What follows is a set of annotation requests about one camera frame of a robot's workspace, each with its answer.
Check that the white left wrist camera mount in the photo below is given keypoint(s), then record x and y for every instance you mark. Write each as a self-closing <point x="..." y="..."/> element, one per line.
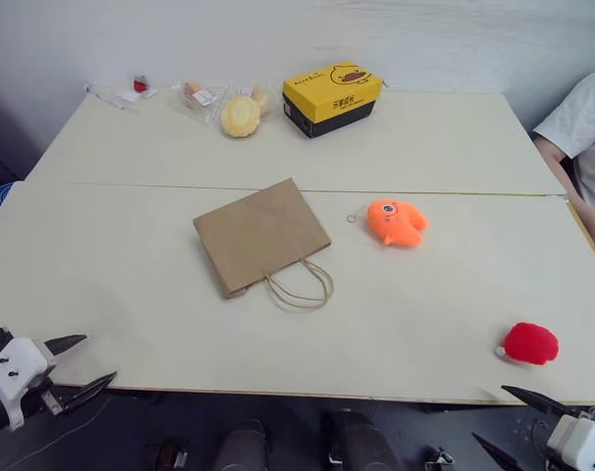
<point x="17" y="363"/>

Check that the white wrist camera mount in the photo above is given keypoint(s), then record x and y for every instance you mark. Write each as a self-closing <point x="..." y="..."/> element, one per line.
<point x="579" y="436"/>
<point x="17" y="363"/>

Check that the yellow black duck print box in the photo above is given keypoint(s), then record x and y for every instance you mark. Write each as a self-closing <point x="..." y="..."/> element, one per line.
<point x="327" y="93"/>

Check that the red plush toy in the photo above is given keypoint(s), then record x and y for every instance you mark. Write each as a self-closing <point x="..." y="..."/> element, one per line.
<point x="530" y="343"/>

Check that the clear packet with bun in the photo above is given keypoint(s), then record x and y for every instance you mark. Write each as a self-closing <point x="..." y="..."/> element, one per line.
<point x="258" y="95"/>

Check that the dark metal bracket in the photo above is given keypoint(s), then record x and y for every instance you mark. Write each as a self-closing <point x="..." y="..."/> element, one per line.
<point x="440" y="460"/>

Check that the clear bag with bread pieces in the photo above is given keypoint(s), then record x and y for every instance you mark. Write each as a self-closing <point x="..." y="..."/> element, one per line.
<point x="199" y="95"/>

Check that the small white packet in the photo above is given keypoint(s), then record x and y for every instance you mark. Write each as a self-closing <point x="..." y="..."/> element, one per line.
<point x="125" y="95"/>

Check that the person's bare forearm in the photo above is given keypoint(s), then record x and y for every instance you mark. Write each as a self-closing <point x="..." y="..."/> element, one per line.
<point x="550" y="156"/>

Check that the orange plush toy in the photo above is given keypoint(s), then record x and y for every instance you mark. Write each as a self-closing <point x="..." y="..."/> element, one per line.
<point x="395" y="223"/>

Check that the clear wrapped thin stick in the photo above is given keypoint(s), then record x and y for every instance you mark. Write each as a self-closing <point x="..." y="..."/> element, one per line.
<point x="108" y="98"/>

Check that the red strawberry toy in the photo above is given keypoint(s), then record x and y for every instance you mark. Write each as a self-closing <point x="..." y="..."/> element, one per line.
<point x="140" y="84"/>

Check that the person's white t-shirt torso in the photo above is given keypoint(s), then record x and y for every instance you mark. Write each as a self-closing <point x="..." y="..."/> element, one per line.
<point x="589" y="118"/>

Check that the dark rounded shape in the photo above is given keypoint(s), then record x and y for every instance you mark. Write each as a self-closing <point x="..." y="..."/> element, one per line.
<point x="241" y="444"/>
<point x="356" y="441"/>

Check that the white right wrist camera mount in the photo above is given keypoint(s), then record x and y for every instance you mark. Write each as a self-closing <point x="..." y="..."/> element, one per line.
<point x="579" y="436"/>

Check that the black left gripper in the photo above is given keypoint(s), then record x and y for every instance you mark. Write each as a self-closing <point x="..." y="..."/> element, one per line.
<point x="35" y="400"/>

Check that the round yellow bread toy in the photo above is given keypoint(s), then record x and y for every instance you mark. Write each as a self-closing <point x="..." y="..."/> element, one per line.
<point x="241" y="117"/>

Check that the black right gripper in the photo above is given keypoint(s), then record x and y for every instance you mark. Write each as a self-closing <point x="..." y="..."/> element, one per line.
<point x="538" y="456"/>

